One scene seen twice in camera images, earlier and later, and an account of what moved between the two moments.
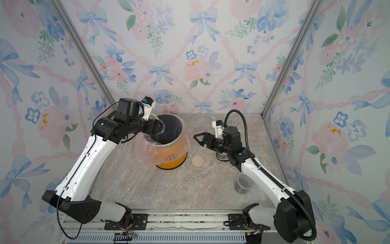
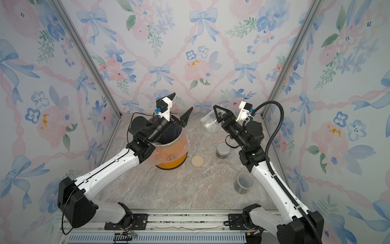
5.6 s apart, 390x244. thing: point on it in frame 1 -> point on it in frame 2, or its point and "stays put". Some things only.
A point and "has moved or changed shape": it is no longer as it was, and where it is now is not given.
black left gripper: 151,130 -> 183,121
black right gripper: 208,136 -> 227,126
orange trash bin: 169,147 stays put
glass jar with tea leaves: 159,127 has moved or changed shape
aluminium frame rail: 166,227 stays put
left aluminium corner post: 60,9 stays put
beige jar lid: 197,160 stays put
